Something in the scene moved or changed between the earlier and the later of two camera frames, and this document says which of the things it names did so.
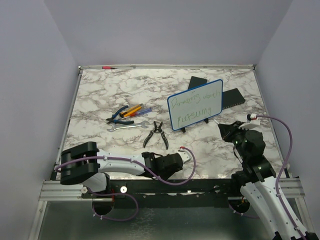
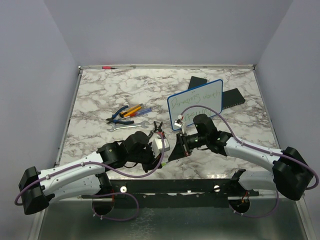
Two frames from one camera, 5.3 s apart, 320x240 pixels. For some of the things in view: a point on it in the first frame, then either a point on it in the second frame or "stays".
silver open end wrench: [142, 124] stays
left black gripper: [164, 177] → [153, 161]
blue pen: [136, 113] stays
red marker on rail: [107, 67] stays
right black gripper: [228, 130] → [180, 150]
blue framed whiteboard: [196, 104] stays
